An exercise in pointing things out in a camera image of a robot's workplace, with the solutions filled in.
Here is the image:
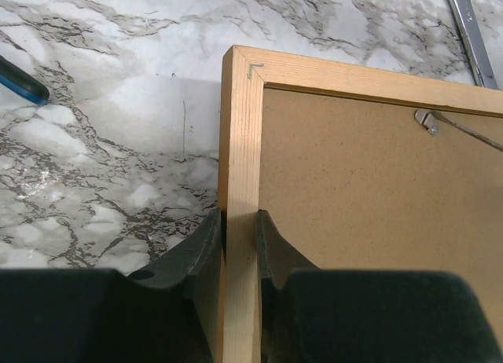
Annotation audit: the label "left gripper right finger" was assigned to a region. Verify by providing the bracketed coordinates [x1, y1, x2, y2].
[255, 210, 495, 362]

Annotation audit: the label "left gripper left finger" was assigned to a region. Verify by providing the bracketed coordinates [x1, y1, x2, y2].
[1, 209, 222, 362]

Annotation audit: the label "brown wooden picture frame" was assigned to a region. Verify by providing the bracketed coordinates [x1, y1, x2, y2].
[218, 46, 502, 362]

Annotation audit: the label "yellow black screwdriver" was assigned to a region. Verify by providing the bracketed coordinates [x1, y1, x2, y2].
[432, 112, 503, 152]

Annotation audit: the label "silver open-end wrench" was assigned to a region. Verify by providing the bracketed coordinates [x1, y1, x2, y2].
[447, 0, 498, 90]

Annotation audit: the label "blue handled pliers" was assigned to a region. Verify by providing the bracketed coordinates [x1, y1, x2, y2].
[0, 56, 50, 105]

